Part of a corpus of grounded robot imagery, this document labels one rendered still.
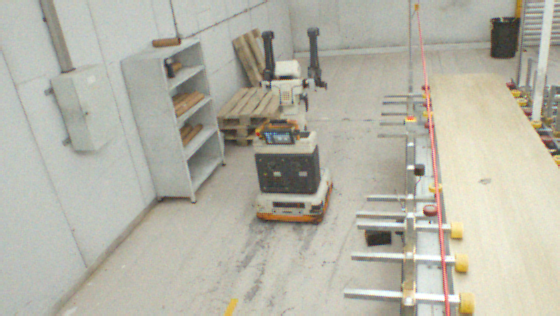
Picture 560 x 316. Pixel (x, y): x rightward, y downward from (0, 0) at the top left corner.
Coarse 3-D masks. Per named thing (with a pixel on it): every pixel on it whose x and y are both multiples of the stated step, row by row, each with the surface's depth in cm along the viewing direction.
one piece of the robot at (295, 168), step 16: (256, 144) 380; (304, 144) 368; (256, 160) 388; (272, 160) 383; (288, 160) 379; (304, 160) 375; (272, 176) 391; (288, 176) 387; (304, 176) 382; (320, 176) 404; (272, 192) 402; (288, 192) 395; (304, 192) 390
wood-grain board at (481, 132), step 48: (432, 96) 403; (480, 96) 389; (480, 144) 303; (528, 144) 294; (480, 192) 248; (528, 192) 241; (480, 240) 210; (528, 240) 205; (480, 288) 181; (528, 288) 178
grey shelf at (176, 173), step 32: (128, 64) 403; (160, 64) 394; (192, 64) 485; (160, 96) 410; (160, 128) 426; (160, 160) 444; (192, 160) 526; (224, 160) 532; (160, 192) 464; (192, 192) 453
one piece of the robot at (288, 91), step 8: (272, 80) 399; (280, 80) 388; (288, 80) 385; (296, 80) 383; (304, 80) 389; (272, 88) 390; (280, 88) 388; (288, 88) 386; (296, 88) 384; (304, 88) 397; (280, 96) 391; (288, 96) 389; (296, 96) 392; (280, 104) 393; (288, 104) 391; (296, 104) 396; (288, 112) 401; (296, 112) 399; (304, 120) 409; (304, 128) 408
